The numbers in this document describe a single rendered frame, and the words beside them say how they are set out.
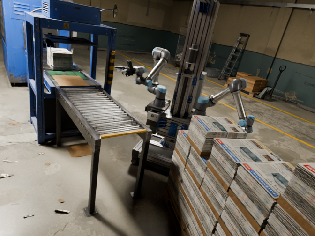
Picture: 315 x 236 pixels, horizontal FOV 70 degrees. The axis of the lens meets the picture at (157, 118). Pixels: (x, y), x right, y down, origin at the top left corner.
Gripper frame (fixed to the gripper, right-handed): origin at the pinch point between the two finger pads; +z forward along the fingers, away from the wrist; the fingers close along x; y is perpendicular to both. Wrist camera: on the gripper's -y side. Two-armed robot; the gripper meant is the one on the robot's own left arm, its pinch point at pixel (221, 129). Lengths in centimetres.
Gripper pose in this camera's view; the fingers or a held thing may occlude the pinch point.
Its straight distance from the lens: 234.9
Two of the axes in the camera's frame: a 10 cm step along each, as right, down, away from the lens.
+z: -9.5, -0.5, -3.0
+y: 1.8, -9.0, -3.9
